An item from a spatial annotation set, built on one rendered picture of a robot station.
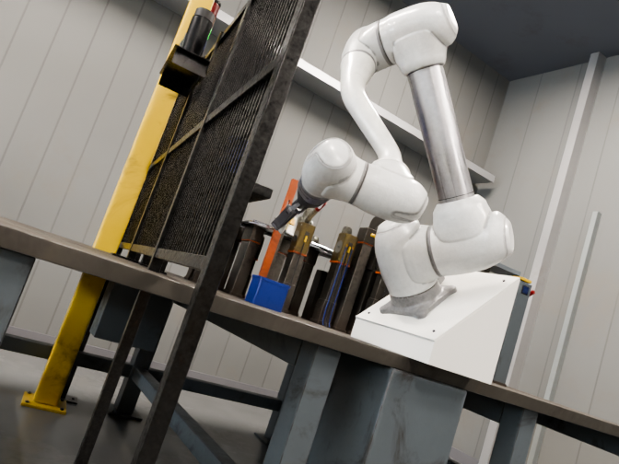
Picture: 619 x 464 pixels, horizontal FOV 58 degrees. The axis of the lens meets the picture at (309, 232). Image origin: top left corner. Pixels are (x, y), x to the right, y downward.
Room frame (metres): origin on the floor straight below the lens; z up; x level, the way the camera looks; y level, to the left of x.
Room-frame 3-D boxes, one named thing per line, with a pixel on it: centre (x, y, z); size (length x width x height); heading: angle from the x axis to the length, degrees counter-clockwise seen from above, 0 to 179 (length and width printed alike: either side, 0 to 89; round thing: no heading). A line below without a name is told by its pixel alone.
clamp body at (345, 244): (2.17, -0.16, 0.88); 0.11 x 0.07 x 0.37; 22
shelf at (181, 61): (1.96, 0.62, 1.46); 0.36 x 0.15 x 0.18; 22
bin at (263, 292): (1.83, 0.07, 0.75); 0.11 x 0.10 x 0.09; 112
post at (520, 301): (2.35, -0.93, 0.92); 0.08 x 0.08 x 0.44; 22
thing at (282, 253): (2.29, 0.09, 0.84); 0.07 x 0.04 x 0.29; 112
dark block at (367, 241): (2.19, -0.22, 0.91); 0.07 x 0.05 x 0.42; 22
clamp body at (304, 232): (2.13, 0.01, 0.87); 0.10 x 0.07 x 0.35; 22
